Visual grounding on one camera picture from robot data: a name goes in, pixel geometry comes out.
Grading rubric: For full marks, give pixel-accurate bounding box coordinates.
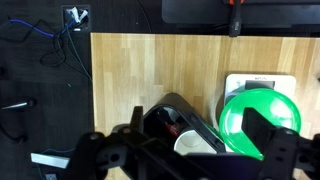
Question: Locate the black looped cable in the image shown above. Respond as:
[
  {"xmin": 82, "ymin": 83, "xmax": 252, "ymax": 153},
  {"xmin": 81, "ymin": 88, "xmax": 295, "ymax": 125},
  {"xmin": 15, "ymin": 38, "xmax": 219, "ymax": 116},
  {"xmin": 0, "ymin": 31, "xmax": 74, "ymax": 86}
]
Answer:
[{"xmin": 0, "ymin": 122, "xmax": 28, "ymax": 145}]

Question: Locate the black plastic bin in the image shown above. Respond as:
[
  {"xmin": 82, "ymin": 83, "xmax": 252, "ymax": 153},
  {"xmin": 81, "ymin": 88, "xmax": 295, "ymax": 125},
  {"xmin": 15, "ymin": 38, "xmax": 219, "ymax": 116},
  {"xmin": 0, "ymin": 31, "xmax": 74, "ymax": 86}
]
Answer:
[{"xmin": 111, "ymin": 92, "xmax": 228, "ymax": 158}]

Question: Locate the silver metal rod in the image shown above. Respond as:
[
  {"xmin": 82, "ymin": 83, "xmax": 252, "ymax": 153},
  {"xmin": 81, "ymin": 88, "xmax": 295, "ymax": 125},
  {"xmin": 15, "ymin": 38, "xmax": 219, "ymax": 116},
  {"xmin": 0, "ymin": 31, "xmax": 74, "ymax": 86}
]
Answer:
[{"xmin": 0, "ymin": 98, "xmax": 37, "ymax": 112}]

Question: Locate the white kitchen scale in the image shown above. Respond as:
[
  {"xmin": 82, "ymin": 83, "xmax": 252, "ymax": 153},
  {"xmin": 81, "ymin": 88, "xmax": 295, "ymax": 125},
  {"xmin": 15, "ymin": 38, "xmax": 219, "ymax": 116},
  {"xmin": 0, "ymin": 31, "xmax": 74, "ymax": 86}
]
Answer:
[{"xmin": 223, "ymin": 73, "xmax": 298, "ymax": 154}]

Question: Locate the orange and black clamp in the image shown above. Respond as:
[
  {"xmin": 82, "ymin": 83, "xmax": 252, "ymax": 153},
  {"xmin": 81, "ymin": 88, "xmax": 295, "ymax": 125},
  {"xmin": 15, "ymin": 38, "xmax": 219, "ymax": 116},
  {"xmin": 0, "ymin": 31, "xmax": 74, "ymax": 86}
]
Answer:
[{"xmin": 223, "ymin": 0, "xmax": 247, "ymax": 38}]

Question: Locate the thin black cable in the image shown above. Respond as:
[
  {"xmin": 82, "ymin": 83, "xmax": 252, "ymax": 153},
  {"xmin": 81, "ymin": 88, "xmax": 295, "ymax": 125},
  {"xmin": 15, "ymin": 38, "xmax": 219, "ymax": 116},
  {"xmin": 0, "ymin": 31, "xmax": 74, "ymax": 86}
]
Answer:
[{"xmin": 135, "ymin": 0, "xmax": 153, "ymax": 34}]

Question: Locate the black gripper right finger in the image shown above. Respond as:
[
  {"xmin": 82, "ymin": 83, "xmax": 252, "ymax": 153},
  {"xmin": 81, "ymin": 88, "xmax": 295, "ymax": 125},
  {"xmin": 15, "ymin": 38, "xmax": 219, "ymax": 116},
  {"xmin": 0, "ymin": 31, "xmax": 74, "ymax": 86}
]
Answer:
[{"xmin": 241, "ymin": 107, "xmax": 279, "ymax": 161}]

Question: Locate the white paper cup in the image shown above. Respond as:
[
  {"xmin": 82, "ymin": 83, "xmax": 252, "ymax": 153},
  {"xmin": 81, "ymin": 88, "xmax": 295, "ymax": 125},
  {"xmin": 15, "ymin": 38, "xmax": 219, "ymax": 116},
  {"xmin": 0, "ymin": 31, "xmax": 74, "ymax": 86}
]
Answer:
[{"xmin": 172, "ymin": 128, "xmax": 219, "ymax": 156}]

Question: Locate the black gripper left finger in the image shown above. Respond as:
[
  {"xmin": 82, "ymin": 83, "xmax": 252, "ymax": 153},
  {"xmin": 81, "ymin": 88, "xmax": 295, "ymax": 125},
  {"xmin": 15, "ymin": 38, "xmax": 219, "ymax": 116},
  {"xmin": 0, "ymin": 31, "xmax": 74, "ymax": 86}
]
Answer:
[{"xmin": 129, "ymin": 105, "xmax": 145, "ymax": 134}]

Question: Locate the tangled black cable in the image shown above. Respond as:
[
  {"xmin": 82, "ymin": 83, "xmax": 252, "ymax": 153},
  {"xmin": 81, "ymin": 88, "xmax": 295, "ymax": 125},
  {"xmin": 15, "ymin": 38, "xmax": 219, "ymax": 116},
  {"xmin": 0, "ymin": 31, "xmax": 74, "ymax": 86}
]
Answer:
[{"xmin": 39, "ymin": 33, "xmax": 93, "ymax": 81}]

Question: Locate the wall power socket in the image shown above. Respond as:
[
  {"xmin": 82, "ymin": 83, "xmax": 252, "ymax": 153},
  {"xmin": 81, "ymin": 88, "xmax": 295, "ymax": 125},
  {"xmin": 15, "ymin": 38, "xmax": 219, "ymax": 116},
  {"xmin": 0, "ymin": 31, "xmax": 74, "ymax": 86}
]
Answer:
[{"xmin": 60, "ymin": 4, "xmax": 92, "ymax": 33}]

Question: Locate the light grey metal bar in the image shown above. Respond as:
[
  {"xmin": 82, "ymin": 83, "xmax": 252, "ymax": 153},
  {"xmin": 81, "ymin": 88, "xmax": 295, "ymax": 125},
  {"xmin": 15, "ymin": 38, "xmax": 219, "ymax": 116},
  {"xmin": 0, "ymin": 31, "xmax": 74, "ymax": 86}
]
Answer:
[{"xmin": 30, "ymin": 152, "xmax": 71, "ymax": 170}]

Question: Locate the thin green cable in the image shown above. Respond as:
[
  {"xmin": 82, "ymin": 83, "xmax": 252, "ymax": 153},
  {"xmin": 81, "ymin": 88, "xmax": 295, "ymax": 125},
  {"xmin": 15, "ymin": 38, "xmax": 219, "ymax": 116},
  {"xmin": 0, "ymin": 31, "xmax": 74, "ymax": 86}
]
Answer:
[{"xmin": 65, "ymin": 25, "xmax": 93, "ymax": 82}]

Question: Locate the green plastic plate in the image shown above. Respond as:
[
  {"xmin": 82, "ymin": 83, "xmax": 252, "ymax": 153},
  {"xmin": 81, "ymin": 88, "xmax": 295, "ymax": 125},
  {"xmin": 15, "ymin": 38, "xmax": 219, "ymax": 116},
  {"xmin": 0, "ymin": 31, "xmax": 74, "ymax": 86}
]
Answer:
[{"xmin": 218, "ymin": 87, "xmax": 302, "ymax": 162}]

